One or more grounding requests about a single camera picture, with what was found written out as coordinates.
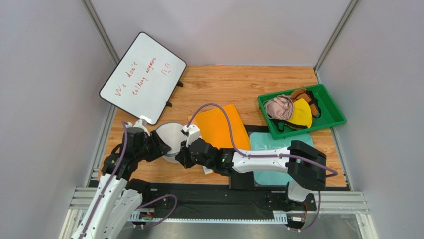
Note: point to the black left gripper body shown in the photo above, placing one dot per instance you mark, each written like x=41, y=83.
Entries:
x=142, y=152

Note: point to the pink bra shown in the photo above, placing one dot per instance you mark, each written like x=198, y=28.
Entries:
x=280, y=107

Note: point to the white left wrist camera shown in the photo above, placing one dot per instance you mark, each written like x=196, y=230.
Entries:
x=141, y=123

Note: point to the orange plastic folder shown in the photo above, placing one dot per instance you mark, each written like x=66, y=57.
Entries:
x=220, y=126

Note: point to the yellow bra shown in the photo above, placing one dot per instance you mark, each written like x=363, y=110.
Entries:
x=302, y=116

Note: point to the teal cutting board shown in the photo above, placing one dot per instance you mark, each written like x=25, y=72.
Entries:
x=264, y=141

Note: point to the white mesh laundry bag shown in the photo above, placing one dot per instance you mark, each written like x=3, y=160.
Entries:
x=171, y=135

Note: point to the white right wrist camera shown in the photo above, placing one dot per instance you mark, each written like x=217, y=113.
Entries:
x=192, y=133

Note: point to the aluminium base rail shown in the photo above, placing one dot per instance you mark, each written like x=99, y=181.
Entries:
x=218, y=203

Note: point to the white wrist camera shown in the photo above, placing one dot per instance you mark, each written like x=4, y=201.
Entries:
x=192, y=133
x=141, y=123

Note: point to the brown bra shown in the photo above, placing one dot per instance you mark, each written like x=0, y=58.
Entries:
x=309, y=97

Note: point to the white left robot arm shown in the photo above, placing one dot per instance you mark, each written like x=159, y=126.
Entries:
x=118, y=195

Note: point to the green plastic tray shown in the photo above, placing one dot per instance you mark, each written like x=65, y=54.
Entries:
x=329, y=114

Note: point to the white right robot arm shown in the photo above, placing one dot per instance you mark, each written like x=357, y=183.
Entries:
x=305, y=164

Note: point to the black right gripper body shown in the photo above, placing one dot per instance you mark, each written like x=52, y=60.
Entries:
x=187, y=156

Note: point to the white whiteboard with red writing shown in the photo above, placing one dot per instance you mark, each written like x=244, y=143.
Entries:
x=144, y=79

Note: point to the black mat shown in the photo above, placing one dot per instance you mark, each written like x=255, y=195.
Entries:
x=246, y=182

